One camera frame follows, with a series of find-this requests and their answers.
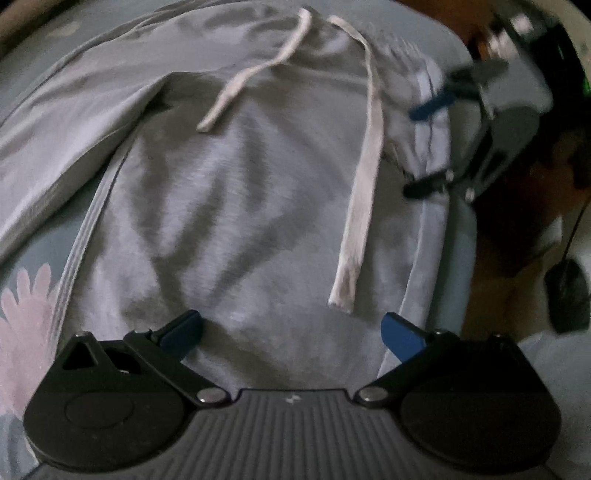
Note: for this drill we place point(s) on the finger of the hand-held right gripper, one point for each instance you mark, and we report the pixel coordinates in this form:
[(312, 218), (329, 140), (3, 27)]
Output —
[(431, 107), (425, 187)]

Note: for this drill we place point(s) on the teal floral bed sheet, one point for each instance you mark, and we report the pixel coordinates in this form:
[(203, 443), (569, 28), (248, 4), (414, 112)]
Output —
[(27, 258)]

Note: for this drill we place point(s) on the white cloth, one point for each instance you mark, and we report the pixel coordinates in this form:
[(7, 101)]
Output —
[(558, 369)]

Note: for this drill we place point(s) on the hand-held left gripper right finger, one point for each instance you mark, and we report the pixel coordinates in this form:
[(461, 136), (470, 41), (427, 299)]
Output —
[(401, 338)]

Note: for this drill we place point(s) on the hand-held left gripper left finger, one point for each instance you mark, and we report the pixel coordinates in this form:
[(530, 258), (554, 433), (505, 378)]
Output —
[(182, 331)]

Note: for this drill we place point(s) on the grey sweatpants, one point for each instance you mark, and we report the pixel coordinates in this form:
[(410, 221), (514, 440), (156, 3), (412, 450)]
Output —
[(231, 184)]

